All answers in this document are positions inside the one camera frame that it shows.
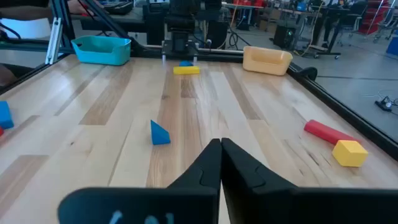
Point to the long blue wooden block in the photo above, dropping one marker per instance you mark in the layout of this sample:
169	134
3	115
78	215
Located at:
4	115

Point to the silver aluminium bracket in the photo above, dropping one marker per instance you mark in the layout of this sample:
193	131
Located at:
55	40

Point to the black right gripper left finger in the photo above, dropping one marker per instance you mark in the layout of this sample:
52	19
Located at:
186	202

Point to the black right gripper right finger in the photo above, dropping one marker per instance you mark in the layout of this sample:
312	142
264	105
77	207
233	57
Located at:
280	205

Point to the black office chair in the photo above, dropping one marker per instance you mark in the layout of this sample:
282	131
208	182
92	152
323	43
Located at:
353	18

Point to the long red wooden block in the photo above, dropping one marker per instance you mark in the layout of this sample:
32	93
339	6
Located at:
323	130

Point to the blue half-round wooden block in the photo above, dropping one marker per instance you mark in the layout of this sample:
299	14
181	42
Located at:
186	63

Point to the teal plastic bin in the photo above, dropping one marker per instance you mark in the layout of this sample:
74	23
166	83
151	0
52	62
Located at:
102	56

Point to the yellow wooden cube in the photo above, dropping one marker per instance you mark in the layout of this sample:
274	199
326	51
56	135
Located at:
349	154

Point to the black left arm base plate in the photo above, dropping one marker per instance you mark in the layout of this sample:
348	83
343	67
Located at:
180	46

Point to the yellow wooden block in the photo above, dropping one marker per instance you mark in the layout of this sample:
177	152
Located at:
186	70

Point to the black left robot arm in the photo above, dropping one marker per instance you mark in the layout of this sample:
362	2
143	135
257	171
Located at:
180	28

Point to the black work table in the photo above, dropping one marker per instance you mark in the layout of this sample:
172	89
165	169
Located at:
124	21

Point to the black power strip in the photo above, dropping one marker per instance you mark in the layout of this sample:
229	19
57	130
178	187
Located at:
385	105

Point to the black perforated computer case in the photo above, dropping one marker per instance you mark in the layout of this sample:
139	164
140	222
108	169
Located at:
284	37

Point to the blue box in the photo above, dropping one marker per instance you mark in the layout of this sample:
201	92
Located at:
393	46

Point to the red tool cabinet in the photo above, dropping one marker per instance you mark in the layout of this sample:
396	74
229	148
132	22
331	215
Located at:
373	18

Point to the person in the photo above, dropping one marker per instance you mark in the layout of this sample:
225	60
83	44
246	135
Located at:
25	12

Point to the small blue cube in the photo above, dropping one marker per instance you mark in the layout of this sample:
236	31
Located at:
159	135

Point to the silver metal post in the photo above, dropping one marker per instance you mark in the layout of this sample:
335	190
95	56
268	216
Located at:
195	59
163	59

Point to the yellow plastic bin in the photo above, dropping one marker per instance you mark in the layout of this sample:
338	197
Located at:
264	63

